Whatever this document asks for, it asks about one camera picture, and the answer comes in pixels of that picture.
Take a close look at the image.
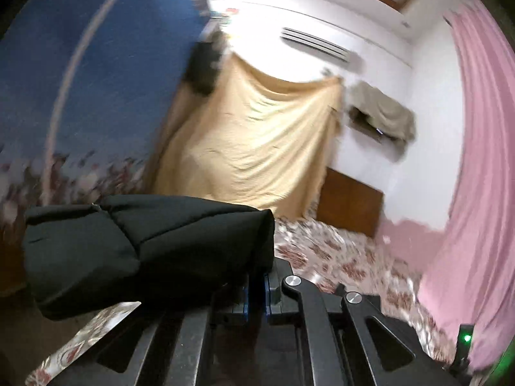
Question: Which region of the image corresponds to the wooden headboard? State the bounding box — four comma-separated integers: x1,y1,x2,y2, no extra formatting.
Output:
317,169,385,237

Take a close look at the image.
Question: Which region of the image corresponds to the black bag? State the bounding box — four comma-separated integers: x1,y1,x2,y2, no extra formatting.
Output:
182,32,228,96

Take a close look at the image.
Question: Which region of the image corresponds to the white air conditioner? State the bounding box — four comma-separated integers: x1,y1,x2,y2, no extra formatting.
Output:
280,26,351,64

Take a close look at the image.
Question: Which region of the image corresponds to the beige hanging cloth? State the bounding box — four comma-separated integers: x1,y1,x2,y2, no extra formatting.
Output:
153,54,344,220

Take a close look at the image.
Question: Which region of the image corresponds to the pink curtain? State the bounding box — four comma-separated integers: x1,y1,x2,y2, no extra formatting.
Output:
418,0,515,374

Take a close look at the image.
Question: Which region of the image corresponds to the dark wall-mounted screen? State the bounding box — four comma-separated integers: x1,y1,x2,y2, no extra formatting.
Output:
349,106,405,157

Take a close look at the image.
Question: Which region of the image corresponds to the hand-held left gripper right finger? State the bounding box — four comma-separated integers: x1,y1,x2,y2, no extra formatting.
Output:
263,260,464,386

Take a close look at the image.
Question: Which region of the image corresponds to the grey cloth covered wall object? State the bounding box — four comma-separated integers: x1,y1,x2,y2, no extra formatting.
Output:
348,81,417,145

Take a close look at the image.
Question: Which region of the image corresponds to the blue floral printed wall cloth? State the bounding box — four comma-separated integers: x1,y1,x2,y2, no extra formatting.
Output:
0,0,210,226

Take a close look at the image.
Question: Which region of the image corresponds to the floral bedspread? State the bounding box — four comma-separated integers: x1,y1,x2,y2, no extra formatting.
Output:
24,213,479,386

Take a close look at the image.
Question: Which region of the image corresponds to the black jacket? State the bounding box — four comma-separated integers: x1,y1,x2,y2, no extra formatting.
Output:
22,194,276,321

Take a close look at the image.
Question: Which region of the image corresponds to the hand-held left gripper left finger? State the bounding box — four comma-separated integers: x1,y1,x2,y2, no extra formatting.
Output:
52,277,252,386

